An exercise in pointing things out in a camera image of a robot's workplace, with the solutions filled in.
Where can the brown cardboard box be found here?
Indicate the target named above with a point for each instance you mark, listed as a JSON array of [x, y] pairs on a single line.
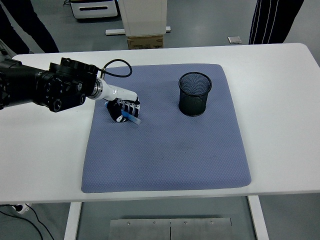
[[145, 42]]

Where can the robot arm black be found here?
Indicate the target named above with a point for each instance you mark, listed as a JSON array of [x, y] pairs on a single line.
[[55, 87]]

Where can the grey metal plate with screws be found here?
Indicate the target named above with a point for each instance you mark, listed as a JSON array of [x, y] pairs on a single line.
[[150, 230]]

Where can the white table leg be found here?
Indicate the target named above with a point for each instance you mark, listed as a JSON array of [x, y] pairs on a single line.
[[257, 217], [72, 220]]

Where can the person in white-striped dark trousers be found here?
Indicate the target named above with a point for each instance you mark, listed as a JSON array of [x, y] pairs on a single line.
[[272, 22]]

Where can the blue-grey quilted mat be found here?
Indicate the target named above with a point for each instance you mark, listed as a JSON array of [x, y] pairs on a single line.
[[162, 150]]

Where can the white appliance with black slot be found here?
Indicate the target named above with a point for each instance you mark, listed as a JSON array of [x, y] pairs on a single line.
[[95, 10]]

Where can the person in plain dark trousers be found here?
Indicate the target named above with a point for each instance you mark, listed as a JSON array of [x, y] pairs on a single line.
[[15, 25]]

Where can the grey floor outlet plate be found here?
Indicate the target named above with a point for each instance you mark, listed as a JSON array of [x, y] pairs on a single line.
[[234, 39]]

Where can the white power strip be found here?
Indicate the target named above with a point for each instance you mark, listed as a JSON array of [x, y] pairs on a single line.
[[22, 208]]

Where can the white cabinet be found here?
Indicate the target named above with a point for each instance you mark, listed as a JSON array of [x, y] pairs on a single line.
[[145, 17]]

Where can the white cabinet base bar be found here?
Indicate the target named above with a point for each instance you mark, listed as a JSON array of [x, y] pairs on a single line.
[[115, 31]]

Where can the black mesh pen holder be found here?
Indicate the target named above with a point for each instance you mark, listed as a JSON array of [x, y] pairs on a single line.
[[192, 105]]

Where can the blue marker with clear cap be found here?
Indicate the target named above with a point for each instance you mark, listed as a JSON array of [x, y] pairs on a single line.
[[134, 120]]

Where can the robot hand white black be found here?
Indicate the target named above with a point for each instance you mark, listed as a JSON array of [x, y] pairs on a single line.
[[120, 93]]

